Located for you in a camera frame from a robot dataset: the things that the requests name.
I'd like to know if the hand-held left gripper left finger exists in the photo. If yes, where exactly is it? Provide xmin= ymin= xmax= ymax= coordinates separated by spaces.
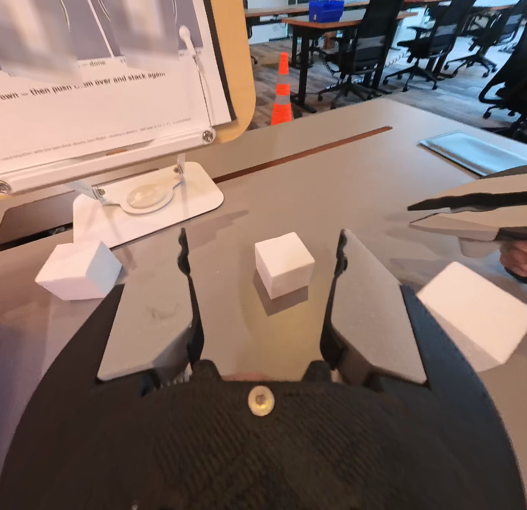
xmin=97 ymin=228 xmax=205 ymax=382

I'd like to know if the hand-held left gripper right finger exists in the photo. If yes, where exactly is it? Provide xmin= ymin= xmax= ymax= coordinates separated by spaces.
xmin=320 ymin=229 xmax=427 ymax=386

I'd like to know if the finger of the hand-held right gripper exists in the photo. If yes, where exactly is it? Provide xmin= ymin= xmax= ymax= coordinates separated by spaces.
xmin=409 ymin=207 xmax=527 ymax=260
xmin=407 ymin=166 xmax=527 ymax=213

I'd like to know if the white hard foam cube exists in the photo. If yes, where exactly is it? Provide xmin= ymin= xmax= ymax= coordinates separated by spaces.
xmin=415 ymin=261 xmax=527 ymax=373
xmin=35 ymin=240 xmax=123 ymax=302
xmin=254 ymin=231 xmax=316 ymax=300

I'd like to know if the person's right hand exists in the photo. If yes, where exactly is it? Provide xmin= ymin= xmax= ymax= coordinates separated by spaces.
xmin=499 ymin=239 xmax=527 ymax=278

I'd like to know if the grey flat tray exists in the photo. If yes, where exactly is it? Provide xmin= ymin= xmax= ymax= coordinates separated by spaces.
xmin=418 ymin=131 xmax=527 ymax=178

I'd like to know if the black office chair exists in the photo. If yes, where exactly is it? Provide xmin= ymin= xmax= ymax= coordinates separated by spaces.
xmin=384 ymin=0 xmax=487 ymax=93
xmin=479 ymin=45 xmax=527 ymax=142
xmin=446 ymin=0 xmax=527 ymax=79
xmin=318 ymin=0 xmax=413 ymax=108

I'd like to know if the white stand with wooden board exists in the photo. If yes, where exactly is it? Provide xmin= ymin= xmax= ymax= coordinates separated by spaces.
xmin=0 ymin=0 xmax=257 ymax=250

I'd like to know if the printed instruction sheet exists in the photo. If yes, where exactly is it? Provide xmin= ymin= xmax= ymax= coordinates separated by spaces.
xmin=0 ymin=0 xmax=234 ymax=166

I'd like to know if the long wooden top table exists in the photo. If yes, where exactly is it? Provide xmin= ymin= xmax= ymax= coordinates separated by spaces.
xmin=281 ymin=9 xmax=419 ymax=113

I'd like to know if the orange traffic cone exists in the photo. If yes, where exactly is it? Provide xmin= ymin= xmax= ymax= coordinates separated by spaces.
xmin=270 ymin=52 xmax=295 ymax=127

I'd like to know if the small blue storage bin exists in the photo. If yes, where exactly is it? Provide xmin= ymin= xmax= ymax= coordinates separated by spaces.
xmin=308 ymin=0 xmax=346 ymax=24

